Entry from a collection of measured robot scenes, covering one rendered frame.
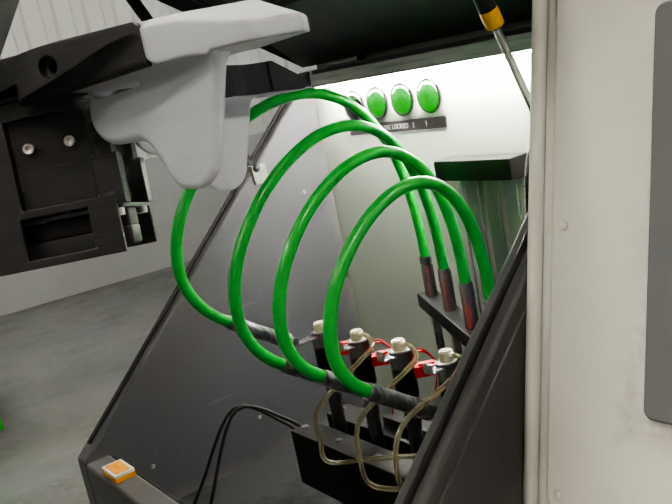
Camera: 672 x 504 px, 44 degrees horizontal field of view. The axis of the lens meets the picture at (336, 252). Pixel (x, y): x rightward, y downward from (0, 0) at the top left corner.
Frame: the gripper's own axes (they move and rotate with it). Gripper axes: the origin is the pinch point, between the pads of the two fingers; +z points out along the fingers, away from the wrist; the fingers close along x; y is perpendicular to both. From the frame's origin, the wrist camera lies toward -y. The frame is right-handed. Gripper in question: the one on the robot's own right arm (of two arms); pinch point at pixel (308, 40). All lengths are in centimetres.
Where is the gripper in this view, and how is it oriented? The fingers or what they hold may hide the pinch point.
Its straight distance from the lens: 36.5
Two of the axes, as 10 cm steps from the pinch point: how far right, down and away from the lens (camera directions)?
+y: 2.0, 9.8, 0.7
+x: 0.4, 0.7, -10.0
